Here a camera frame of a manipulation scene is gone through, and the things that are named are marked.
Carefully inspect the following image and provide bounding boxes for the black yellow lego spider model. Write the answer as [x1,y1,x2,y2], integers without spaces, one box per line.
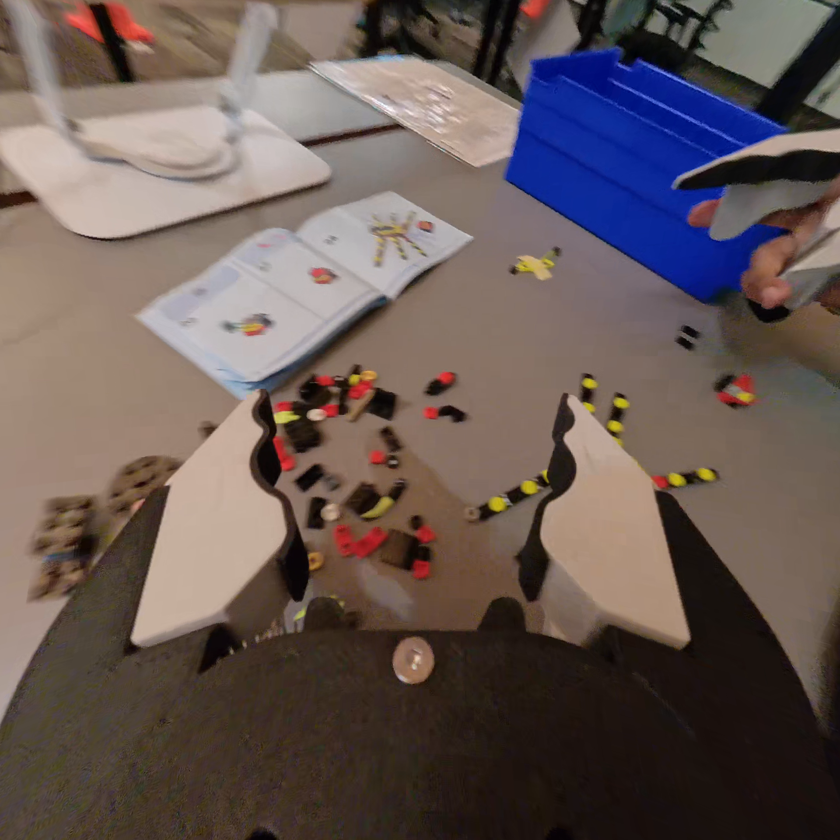
[463,373,721,524]

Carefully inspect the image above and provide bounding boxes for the white metal stand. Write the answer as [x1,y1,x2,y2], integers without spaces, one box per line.
[0,0,332,240]

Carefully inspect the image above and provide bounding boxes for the nested blue plastic bins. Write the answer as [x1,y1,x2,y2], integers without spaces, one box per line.
[505,47,788,304]

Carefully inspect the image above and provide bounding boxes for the yellow elastic cord with tape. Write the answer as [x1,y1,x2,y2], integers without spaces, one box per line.
[510,246,562,282]

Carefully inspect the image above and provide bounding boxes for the black lego bracket assembly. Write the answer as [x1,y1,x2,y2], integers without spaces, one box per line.
[28,495,99,601]

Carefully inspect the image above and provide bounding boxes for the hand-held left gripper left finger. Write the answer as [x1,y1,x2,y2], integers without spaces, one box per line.
[129,390,311,649]

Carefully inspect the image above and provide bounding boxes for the pile of lego pieces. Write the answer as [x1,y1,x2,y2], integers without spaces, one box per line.
[272,364,437,581]

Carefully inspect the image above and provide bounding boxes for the black round lego plate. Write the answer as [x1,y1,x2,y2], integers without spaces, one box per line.
[105,455,183,519]

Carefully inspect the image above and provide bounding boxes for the lego instruction booklet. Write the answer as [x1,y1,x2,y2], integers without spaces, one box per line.
[136,190,475,400]

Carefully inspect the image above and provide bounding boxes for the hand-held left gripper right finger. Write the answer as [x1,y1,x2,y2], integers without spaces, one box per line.
[516,392,693,651]

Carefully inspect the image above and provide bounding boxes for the person's right hand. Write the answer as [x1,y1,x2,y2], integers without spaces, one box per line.
[688,197,824,309]

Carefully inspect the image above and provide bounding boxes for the clear plastic bag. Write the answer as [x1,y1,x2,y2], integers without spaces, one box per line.
[308,56,522,168]

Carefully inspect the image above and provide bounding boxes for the small red yellow lego assembly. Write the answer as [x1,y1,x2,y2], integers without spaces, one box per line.
[714,373,757,408]

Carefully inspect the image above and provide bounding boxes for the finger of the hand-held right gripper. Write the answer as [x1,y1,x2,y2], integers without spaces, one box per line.
[672,128,840,191]

